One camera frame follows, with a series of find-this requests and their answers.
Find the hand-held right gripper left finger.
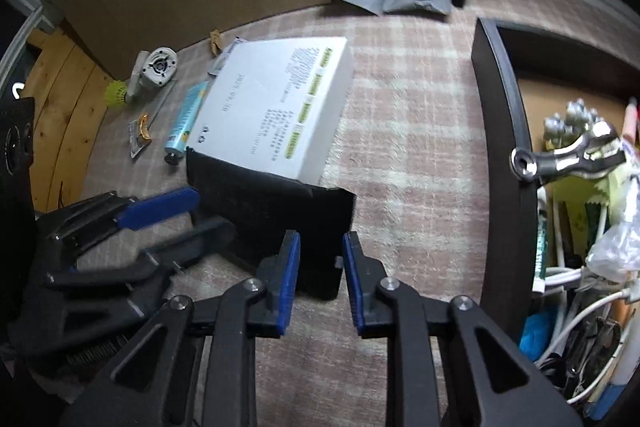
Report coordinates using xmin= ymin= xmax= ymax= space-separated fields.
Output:
xmin=60 ymin=231 xmax=302 ymax=427

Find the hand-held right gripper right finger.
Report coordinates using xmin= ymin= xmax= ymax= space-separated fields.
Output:
xmin=342 ymin=231 xmax=586 ymax=427

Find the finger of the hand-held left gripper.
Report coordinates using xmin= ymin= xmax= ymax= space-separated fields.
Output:
xmin=45 ymin=216 xmax=237 ymax=293
xmin=35 ymin=187 xmax=202 ymax=258

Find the black wallet pouch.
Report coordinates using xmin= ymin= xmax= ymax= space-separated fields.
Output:
xmin=185 ymin=147 xmax=357 ymax=300

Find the light blue tube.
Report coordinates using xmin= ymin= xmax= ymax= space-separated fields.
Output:
xmin=164 ymin=79 xmax=213 ymax=165

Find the white printed box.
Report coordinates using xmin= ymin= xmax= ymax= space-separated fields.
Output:
xmin=190 ymin=36 xmax=353 ymax=185

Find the black container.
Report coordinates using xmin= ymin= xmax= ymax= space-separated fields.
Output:
xmin=471 ymin=17 xmax=640 ymax=427

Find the small clear packet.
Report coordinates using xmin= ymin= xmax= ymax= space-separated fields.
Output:
xmin=127 ymin=113 xmax=153 ymax=159

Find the grey metal strip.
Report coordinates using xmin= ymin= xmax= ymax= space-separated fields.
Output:
xmin=145 ymin=79 xmax=178 ymax=128

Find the yellow shuttlecock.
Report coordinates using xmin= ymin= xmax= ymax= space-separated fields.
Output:
xmin=104 ymin=80 xmax=132 ymax=105

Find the blue plastic wrapper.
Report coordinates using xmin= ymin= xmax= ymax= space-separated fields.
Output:
xmin=519 ymin=312 xmax=553 ymax=360

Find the pink plaid blanket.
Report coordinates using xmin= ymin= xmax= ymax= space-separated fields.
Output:
xmin=80 ymin=0 xmax=640 ymax=427

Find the green white tube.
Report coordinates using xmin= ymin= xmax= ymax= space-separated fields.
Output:
xmin=532 ymin=202 xmax=548 ymax=293

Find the silver metal wrench tool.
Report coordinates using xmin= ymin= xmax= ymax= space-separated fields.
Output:
xmin=509 ymin=119 xmax=628 ymax=182

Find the grey ball head massager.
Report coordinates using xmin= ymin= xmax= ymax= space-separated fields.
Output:
xmin=542 ymin=98 xmax=608 ymax=145

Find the clear plastic bag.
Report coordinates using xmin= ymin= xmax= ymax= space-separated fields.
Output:
xmin=585 ymin=217 xmax=640 ymax=288

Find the white charger cable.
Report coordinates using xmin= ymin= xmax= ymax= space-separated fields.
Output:
xmin=532 ymin=267 xmax=640 ymax=358

